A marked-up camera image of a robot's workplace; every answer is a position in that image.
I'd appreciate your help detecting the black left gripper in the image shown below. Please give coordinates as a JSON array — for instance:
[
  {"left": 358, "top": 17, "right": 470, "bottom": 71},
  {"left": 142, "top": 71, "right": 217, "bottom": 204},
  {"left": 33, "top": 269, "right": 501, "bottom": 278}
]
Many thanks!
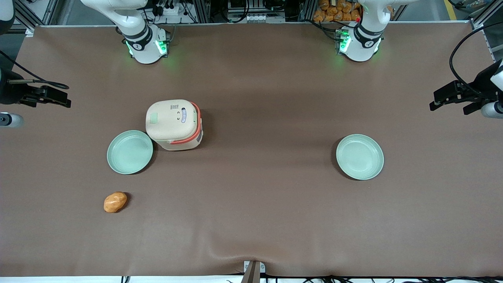
[{"left": 429, "top": 59, "right": 503, "bottom": 116}]

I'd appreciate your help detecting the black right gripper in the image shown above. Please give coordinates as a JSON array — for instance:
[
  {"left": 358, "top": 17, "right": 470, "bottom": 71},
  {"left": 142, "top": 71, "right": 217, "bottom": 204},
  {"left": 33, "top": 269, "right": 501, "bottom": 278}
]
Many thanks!
[{"left": 0, "top": 68, "right": 72, "bottom": 108}]

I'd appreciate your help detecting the cream rice cooker orange trim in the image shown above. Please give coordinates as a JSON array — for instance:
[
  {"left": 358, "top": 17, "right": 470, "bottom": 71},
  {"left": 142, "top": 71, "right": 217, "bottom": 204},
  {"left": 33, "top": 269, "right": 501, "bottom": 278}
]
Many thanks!
[{"left": 145, "top": 99, "right": 204, "bottom": 151}]

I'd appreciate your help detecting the pale green plate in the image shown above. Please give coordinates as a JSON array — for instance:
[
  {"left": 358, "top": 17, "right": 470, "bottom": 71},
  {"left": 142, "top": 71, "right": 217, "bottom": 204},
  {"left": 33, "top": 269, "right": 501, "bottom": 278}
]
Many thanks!
[
  {"left": 336, "top": 134, "right": 385, "bottom": 181},
  {"left": 106, "top": 130, "right": 154, "bottom": 175}
]

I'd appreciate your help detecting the orange-brown bread roll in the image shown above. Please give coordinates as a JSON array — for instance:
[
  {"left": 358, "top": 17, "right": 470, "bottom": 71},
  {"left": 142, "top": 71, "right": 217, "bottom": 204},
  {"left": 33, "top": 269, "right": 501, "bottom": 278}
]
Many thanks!
[{"left": 103, "top": 191, "right": 129, "bottom": 214}]

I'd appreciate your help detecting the white power strip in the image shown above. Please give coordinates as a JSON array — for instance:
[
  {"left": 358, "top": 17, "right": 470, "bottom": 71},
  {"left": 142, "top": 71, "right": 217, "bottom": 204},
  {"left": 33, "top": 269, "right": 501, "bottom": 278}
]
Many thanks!
[{"left": 154, "top": 3, "right": 182, "bottom": 17}]

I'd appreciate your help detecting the bag of orange breads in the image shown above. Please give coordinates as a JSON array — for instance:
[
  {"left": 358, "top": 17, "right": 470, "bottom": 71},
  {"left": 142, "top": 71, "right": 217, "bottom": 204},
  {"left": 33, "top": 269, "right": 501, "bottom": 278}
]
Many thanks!
[{"left": 313, "top": 0, "right": 362, "bottom": 23}]

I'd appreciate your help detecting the white connector block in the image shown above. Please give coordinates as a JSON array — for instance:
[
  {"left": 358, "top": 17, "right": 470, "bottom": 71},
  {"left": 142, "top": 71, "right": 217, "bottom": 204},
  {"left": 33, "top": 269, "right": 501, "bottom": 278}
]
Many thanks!
[{"left": 244, "top": 13, "right": 286, "bottom": 24}]

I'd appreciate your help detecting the brown table mat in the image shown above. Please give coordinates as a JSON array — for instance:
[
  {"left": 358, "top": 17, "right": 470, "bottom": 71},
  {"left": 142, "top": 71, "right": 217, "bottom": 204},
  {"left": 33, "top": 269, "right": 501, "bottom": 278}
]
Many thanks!
[{"left": 0, "top": 22, "right": 503, "bottom": 278}]

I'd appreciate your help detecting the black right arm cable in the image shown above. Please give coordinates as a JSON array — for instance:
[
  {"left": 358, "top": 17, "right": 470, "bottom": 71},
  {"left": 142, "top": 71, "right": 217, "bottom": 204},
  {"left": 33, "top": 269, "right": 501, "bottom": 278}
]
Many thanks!
[{"left": 0, "top": 50, "right": 70, "bottom": 90}]

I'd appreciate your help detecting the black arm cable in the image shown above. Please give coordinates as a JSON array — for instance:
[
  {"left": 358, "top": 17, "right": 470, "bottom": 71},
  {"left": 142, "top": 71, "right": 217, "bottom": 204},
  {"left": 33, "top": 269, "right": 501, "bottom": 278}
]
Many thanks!
[
  {"left": 0, "top": 50, "right": 70, "bottom": 90},
  {"left": 449, "top": 22, "right": 503, "bottom": 99}
]

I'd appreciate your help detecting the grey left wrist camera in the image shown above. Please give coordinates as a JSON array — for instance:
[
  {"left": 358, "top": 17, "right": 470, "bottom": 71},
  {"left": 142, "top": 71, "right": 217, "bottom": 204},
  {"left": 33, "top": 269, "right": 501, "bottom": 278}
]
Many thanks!
[{"left": 481, "top": 101, "right": 503, "bottom": 119}]

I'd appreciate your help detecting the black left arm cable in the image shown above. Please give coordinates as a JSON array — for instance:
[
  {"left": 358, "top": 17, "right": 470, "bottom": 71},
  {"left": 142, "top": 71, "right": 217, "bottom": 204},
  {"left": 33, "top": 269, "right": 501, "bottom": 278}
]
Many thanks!
[{"left": 449, "top": 22, "right": 503, "bottom": 99}]

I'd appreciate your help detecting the aluminium frame post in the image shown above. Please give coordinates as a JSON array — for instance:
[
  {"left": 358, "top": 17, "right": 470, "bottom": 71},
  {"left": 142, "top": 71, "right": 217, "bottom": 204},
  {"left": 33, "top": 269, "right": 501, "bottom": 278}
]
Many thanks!
[
  {"left": 11, "top": 0, "right": 59, "bottom": 37},
  {"left": 469, "top": 0, "right": 503, "bottom": 30}
]

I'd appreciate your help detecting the grey metal camera mount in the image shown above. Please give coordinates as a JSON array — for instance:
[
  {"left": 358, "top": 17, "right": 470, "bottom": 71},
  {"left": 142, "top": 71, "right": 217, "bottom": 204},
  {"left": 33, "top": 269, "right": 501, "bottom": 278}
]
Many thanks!
[{"left": 240, "top": 260, "right": 266, "bottom": 283}]

